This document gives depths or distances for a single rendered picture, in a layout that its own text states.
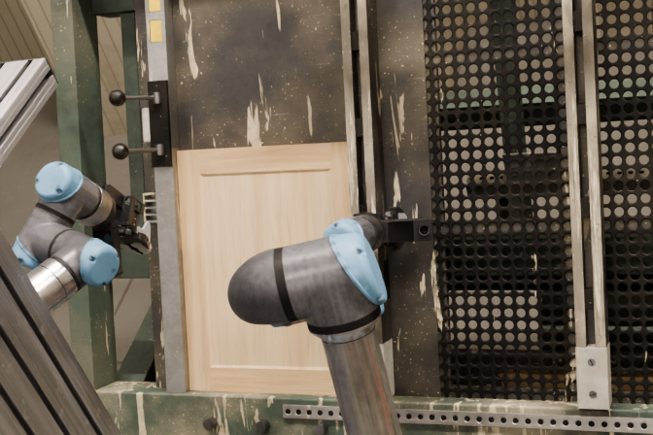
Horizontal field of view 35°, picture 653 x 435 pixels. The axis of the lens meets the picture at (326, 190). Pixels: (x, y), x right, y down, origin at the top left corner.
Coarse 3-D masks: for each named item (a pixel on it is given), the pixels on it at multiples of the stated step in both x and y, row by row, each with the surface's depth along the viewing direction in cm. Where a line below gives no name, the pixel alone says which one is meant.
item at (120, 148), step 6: (120, 144) 231; (162, 144) 238; (114, 150) 230; (120, 150) 230; (126, 150) 231; (132, 150) 233; (138, 150) 234; (144, 150) 235; (150, 150) 236; (156, 150) 238; (162, 150) 238; (114, 156) 231; (120, 156) 231; (126, 156) 232
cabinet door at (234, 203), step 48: (336, 144) 227; (192, 192) 240; (240, 192) 236; (288, 192) 232; (336, 192) 228; (192, 240) 240; (240, 240) 237; (288, 240) 233; (192, 288) 241; (192, 336) 242; (240, 336) 238; (288, 336) 234; (192, 384) 242; (240, 384) 238; (288, 384) 234
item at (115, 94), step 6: (114, 90) 231; (120, 90) 231; (114, 96) 230; (120, 96) 230; (126, 96) 233; (132, 96) 234; (138, 96) 235; (144, 96) 236; (150, 96) 237; (156, 96) 237; (114, 102) 230; (120, 102) 230; (156, 102) 237
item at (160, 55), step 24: (168, 0) 240; (168, 24) 239; (168, 48) 239; (168, 72) 239; (168, 168) 239; (168, 192) 240; (168, 216) 240; (168, 240) 240; (168, 264) 241; (168, 288) 241; (168, 312) 241; (168, 336) 242; (168, 360) 242; (168, 384) 242
